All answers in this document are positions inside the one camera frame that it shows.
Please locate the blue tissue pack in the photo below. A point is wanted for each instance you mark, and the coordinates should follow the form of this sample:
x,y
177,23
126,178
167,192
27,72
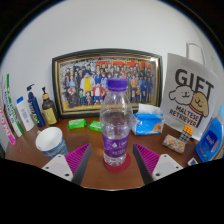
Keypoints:
x,y
148,123

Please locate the blue printed paper cup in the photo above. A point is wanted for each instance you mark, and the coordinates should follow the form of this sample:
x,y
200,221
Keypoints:
x,y
50,141

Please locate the pink toothpaste box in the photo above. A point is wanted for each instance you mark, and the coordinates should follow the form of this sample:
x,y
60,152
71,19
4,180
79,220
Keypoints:
x,y
6,121

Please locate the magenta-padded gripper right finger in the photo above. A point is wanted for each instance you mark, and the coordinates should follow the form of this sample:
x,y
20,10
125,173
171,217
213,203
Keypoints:
x,y
146,159

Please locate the dark blue pump bottle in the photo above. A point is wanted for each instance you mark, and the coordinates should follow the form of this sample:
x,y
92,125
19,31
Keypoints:
x,y
36,110

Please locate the amber yellow-labelled pump bottle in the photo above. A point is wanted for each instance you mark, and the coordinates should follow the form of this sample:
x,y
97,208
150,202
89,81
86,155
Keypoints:
x,y
50,111

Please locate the blue detergent bottle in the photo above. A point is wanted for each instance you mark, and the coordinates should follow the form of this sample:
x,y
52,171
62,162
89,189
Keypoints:
x,y
211,141

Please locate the white printed paper gift bag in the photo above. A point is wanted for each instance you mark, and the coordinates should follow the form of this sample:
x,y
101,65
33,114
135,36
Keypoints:
x,y
188,96

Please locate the white blue-capped lotion bottle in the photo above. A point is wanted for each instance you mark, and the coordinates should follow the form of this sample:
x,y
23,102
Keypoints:
x,y
25,115

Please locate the green and white toothpaste box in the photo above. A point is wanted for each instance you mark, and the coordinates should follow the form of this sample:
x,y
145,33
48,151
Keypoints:
x,y
12,110

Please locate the flat round red coaster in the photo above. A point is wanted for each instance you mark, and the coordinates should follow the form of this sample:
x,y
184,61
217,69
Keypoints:
x,y
116,168

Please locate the framed group picture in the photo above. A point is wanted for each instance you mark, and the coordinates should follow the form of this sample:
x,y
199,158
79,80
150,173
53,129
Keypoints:
x,y
86,80

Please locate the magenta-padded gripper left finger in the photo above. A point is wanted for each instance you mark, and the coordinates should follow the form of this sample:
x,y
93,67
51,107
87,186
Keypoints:
x,y
78,158

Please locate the clear purple-capped water bottle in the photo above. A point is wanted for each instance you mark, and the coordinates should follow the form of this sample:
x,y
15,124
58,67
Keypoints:
x,y
115,130

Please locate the colourful patterned pouch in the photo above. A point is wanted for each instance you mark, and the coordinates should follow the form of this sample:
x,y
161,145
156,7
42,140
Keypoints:
x,y
173,143

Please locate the colourful puzzle cube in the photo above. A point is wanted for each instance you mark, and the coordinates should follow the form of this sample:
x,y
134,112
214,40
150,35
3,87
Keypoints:
x,y
186,134

